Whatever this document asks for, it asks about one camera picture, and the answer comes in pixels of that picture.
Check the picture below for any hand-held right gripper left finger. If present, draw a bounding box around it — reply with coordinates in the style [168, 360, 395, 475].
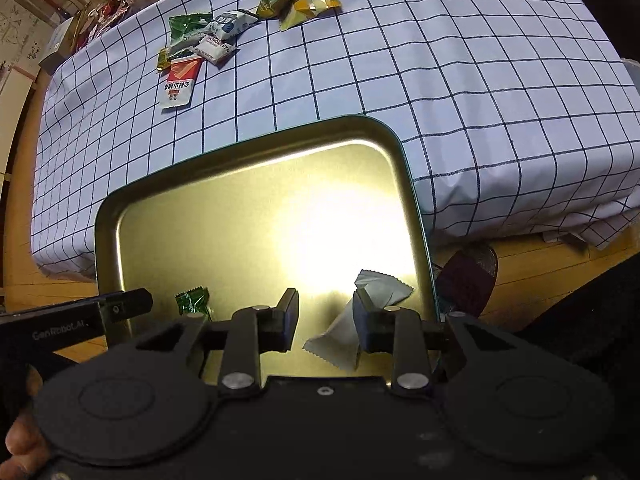
[132, 287, 301, 392]

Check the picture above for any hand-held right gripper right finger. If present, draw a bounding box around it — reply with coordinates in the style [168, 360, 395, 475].
[352, 287, 523, 392]

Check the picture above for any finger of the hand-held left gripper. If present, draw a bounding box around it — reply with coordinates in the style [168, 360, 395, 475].
[99, 288, 154, 333]

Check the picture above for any grey foil packet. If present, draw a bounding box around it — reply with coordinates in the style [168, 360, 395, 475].
[302, 269, 415, 372]

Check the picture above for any gold metal tray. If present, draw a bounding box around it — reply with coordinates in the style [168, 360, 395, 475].
[94, 115, 444, 382]

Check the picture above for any red and white packet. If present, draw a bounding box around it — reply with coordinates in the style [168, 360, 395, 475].
[161, 56, 203, 110]

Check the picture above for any person's left hand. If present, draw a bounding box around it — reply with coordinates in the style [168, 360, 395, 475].
[5, 365, 52, 473]

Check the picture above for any dark red slipper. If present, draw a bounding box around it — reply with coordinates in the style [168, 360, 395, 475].
[434, 244, 499, 318]

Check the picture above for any white checked tablecloth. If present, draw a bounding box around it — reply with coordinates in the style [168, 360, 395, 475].
[30, 0, 640, 283]

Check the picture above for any grey cardboard box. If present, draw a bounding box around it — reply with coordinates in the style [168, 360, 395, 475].
[38, 20, 87, 75]

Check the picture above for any white packet with red print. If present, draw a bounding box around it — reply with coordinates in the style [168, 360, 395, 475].
[191, 34, 237, 67]

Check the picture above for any green and white packet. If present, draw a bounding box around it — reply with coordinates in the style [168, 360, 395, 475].
[167, 12, 214, 58]

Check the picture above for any blue and white packet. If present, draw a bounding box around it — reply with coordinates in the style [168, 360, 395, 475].
[209, 9, 260, 38]

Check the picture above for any yellow translucent packet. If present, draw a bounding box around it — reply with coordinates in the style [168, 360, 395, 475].
[279, 0, 343, 32]

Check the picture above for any green packet with yellow label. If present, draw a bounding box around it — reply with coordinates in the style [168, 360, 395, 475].
[256, 0, 296, 20]

